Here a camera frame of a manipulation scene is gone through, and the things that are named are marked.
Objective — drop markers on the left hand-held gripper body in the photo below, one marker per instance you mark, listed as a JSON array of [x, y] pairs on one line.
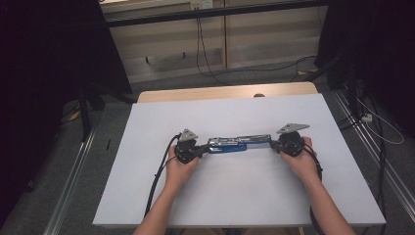
[[187, 148]]

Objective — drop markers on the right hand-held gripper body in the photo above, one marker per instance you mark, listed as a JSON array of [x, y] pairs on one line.
[[290, 143]]

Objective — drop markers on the blue stapler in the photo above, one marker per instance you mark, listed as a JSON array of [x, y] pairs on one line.
[[238, 143]]

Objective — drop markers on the person's left hand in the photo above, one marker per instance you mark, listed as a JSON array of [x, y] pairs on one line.
[[179, 171]]

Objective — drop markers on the person's right hand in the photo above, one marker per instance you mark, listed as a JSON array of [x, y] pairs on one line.
[[301, 164]]

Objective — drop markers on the white table cover sheet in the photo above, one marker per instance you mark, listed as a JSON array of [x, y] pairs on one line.
[[228, 196]]

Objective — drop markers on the dark round table grommet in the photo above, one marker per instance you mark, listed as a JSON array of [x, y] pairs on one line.
[[259, 95]]

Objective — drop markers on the wooden table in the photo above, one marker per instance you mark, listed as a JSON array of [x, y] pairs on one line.
[[202, 94]]

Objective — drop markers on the small black floor object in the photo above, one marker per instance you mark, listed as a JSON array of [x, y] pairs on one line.
[[108, 144]]

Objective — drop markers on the white power adapter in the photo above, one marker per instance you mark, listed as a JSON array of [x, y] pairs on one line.
[[366, 117]]

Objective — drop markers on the beige wooden cabinet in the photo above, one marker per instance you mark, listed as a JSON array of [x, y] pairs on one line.
[[169, 45]]

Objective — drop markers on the black stand leg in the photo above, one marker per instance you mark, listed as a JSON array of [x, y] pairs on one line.
[[85, 114]]

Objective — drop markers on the black curtain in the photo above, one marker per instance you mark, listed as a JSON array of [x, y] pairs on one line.
[[375, 42], [39, 65]]

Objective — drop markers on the black horizontal bar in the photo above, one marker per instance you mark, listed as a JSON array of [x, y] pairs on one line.
[[212, 13]]

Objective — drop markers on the aluminium floor rail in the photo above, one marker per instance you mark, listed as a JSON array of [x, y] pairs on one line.
[[70, 182], [375, 153]]

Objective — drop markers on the white wall socket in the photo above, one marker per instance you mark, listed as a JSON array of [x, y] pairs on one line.
[[201, 4]]

